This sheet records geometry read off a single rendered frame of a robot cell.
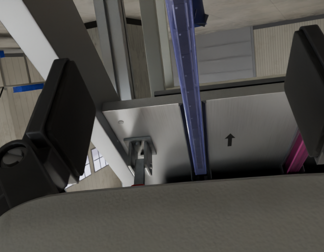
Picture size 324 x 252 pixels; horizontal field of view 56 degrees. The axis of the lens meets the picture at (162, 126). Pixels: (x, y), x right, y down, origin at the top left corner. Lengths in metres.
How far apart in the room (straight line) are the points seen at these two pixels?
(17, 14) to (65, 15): 0.05
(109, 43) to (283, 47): 10.00
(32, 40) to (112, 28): 0.32
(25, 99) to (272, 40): 7.81
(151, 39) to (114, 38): 0.15
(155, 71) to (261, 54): 9.91
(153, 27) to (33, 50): 0.45
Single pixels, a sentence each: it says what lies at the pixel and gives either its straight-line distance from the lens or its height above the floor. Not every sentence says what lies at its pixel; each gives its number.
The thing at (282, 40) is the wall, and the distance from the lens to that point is 10.44.
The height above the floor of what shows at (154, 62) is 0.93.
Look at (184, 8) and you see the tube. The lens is 0.17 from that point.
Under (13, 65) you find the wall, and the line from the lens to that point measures 9.91.
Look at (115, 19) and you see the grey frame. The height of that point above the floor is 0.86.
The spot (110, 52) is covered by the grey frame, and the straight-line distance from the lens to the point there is 0.50.
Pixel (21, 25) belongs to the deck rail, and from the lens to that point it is 0.20.
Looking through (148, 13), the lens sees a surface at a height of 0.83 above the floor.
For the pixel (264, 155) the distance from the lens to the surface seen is 0.37.
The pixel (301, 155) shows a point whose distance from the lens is 0.36.
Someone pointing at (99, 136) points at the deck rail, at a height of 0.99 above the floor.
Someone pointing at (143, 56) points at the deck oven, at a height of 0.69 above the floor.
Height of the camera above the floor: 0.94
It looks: 11 degrees up
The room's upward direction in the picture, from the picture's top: 173 degrees clockwise
